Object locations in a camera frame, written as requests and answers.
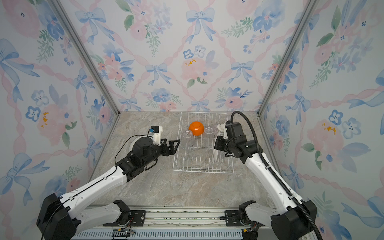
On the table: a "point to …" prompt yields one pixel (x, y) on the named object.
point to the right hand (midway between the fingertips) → (216, 141)
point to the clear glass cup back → (209, 130)
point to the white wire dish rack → (196, 143)
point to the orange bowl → (197, 128)
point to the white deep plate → (132, 143)
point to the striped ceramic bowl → (221, 128)
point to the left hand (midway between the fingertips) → (174, 139)
